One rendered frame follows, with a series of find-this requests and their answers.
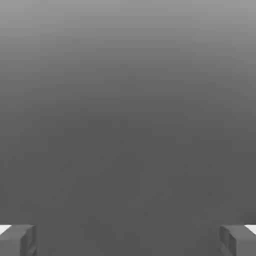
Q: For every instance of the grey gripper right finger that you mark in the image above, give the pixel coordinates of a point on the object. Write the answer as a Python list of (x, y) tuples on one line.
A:
[(239, 242)]

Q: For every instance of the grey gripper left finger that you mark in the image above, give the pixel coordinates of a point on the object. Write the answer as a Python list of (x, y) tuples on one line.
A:
[(16, 241)]

